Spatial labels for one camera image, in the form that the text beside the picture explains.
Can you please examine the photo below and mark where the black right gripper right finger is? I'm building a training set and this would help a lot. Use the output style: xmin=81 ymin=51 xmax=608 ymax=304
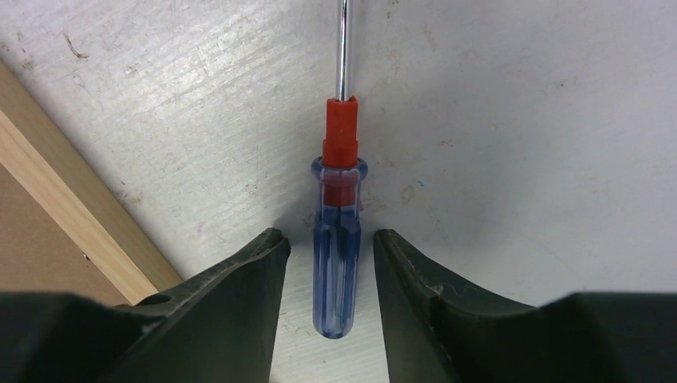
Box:
xmin=374 ymin=229 xmax=676 ymax=382

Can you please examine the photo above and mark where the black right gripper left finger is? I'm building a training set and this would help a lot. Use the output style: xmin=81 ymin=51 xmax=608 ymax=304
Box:
xmin=1 ymin=228 xmax=291 ymax=382

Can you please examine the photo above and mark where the wooden picture frame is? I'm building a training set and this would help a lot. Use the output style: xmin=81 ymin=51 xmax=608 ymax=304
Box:
xmin=1 ymin=64 xmax=183 ymax=303

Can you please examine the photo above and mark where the blue red screwdriver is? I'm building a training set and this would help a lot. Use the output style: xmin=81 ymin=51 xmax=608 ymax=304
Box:
xmin=311 ymin=1 xmax=368 ymax=339

